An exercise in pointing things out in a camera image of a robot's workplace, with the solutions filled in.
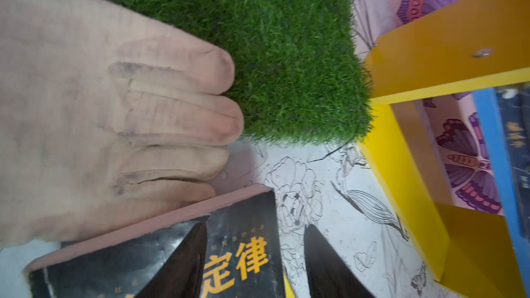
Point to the beige cloth glove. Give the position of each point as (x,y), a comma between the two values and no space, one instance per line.
(108,118)

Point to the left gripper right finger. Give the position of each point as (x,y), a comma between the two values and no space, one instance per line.
(327,273)

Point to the yellow pink blue bookshelf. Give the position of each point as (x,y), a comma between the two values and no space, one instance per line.
(437,145)

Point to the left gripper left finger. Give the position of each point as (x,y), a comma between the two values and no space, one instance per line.
(182,274)

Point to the black book yellow title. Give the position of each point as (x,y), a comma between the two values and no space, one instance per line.
(243,256)

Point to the green artificial grass mat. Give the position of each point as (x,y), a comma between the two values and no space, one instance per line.
(297,77)

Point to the thin yellow book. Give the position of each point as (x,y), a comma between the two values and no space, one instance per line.
(288,289)

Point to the dark purple cover book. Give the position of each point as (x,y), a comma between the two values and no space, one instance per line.
(513,105)

